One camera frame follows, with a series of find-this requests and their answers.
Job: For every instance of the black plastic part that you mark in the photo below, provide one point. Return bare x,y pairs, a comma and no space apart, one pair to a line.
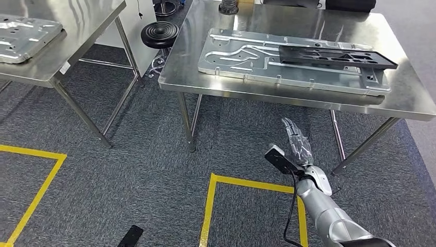
333,56

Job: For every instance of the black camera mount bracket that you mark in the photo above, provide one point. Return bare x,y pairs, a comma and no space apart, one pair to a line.
282,162

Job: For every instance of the stamped silver metal plate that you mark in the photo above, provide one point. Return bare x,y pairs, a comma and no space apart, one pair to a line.
24,37
238,58

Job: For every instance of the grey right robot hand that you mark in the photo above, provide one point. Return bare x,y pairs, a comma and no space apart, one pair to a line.
301,150

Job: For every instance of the white label sticker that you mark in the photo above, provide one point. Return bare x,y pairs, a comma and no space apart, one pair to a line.
65,67

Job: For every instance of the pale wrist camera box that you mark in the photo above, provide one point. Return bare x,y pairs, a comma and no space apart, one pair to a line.
275,148

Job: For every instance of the black round stool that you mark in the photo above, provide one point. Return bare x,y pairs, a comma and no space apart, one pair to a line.
160,34

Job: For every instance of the chrome stanchion post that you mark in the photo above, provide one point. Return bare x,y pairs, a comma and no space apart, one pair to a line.
166,10

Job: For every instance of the stainless steel workbench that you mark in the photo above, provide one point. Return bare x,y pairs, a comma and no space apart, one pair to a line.
190,51

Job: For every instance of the brown cardboard box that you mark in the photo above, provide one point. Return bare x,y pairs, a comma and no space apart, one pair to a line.
246,1

